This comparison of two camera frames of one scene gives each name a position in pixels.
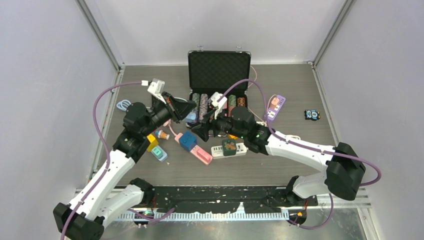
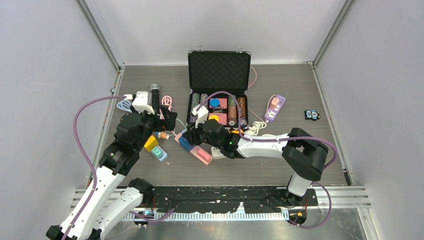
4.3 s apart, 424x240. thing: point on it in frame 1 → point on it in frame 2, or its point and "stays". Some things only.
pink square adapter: (203, 154) stays
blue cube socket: (187, 140) stays
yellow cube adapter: (154, 142) stays
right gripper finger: (202, 131) → (192, 136)
